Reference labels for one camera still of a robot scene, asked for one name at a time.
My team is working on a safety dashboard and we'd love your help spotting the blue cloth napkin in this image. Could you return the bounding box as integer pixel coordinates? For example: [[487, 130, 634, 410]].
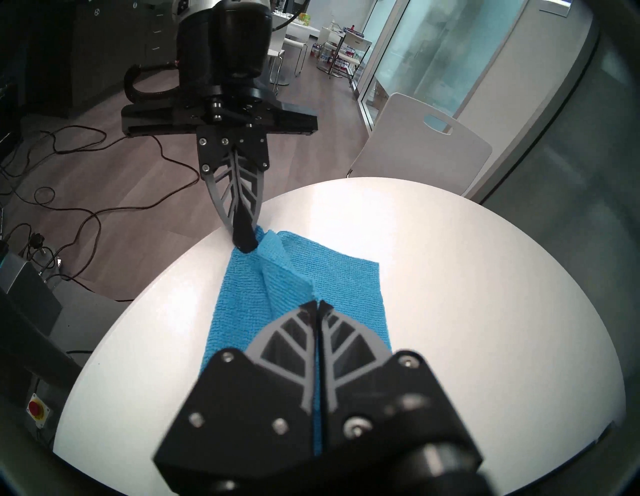
[[200, 226, 392, 456]]

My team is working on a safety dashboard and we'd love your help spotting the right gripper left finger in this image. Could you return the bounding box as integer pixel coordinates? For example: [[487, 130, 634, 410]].
[[152, 300, 321, 496]]

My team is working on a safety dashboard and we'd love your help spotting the grey metal robot base plate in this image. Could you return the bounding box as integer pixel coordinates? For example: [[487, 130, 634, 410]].
[[47, 277, 133, 363]]

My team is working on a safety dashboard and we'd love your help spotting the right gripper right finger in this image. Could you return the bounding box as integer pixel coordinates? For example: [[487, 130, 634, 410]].
[[317, 300, 484, 496]]

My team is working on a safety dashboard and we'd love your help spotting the dark robot torso frame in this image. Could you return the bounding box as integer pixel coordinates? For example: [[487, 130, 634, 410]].
[[0, 292, 84, 393]]

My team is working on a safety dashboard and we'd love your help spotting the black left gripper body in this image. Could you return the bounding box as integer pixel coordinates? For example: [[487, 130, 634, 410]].
[[121, 6, 319, 139]]

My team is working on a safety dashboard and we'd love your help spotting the white round pedestal table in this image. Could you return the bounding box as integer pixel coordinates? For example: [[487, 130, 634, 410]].
[[285, 21, 322, 46]]

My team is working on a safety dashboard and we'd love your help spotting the red emergency stop button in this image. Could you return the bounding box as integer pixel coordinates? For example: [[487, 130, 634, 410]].
[[26, 393, 53, 429]]

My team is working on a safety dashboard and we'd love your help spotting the black floor cable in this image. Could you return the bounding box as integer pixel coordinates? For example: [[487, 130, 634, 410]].
[[0, 125, 202, 303]]

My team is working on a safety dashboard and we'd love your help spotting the dark cabinet row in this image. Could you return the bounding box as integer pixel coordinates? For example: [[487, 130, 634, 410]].
[[30, 0, 178, 118]]

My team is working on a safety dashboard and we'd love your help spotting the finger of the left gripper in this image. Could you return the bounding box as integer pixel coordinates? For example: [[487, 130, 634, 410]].
[[196, 126, 242, 249], [234, 129, 271, 254]]

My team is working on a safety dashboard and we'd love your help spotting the white plastic chair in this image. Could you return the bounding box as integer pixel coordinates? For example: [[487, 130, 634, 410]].
[[269, 24, 309, 87], [346, 92, 493, 198]]

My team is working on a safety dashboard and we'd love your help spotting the grey control box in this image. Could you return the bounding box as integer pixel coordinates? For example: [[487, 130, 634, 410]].
[[0, 251, 64, 343]]

